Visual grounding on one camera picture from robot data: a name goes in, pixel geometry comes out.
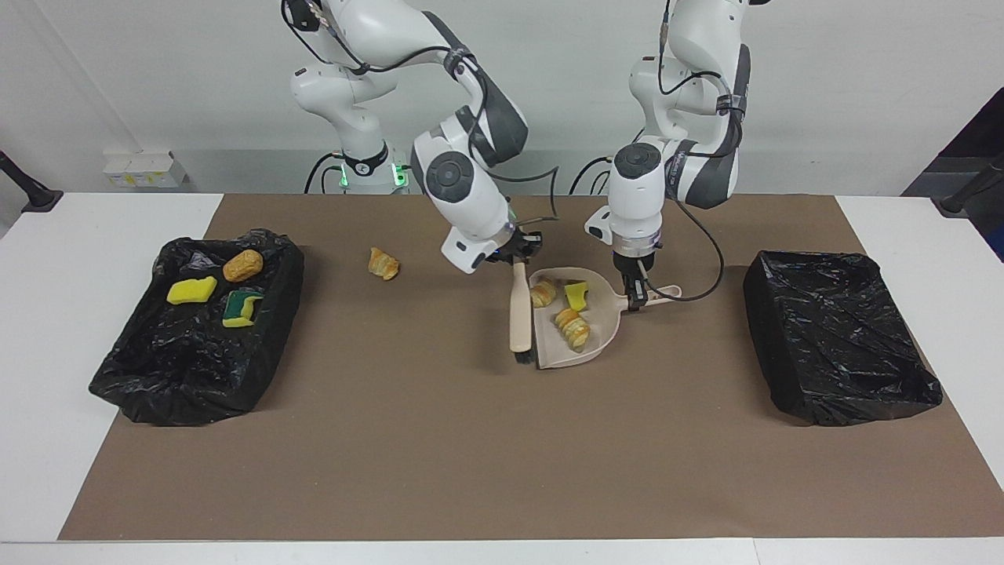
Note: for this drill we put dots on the brown bread roll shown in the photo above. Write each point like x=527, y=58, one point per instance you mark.
x=243, y=265

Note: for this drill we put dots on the yellow sponge piece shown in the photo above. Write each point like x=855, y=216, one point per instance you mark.
x=190, y=291

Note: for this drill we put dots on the dark partition panel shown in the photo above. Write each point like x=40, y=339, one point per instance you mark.
x=980, y=133

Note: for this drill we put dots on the small yellow sponge wedge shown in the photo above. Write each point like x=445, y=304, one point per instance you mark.
x=576, y=297

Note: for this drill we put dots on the white wall socket box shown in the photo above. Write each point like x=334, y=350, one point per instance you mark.
x=145, y=169

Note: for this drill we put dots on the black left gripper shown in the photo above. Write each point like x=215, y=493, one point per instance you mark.
x=634, y=261

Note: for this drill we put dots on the yellow sponge with green pad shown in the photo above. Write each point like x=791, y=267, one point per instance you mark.
x=239, y=308

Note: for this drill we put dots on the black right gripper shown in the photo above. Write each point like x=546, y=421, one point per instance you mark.
x=514, y=247

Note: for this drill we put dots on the beige hand brush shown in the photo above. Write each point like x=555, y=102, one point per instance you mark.
x=520, y=314

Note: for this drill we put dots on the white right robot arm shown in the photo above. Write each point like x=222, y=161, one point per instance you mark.
x=463, y=196

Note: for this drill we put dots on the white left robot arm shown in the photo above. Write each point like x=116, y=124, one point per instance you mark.
x=635, y=196

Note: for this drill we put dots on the striped croissant bread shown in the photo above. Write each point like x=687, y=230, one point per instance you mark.
x=572, y=331
x=383, y=264

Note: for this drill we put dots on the black clamp stand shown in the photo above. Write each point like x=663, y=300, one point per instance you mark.
x=961, y=200
x=35, y=196

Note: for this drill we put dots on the pale chip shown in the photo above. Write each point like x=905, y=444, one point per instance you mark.
x=543, y=294

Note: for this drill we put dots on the brown paper table mat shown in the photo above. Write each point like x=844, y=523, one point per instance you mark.
x=471, y=471

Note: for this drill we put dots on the black bag-lined bin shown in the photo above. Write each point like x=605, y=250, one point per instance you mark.
x=157, y=369
x=839, y=337

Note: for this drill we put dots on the beige plastic dustpan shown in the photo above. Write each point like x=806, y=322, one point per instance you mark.
x=600, y=322

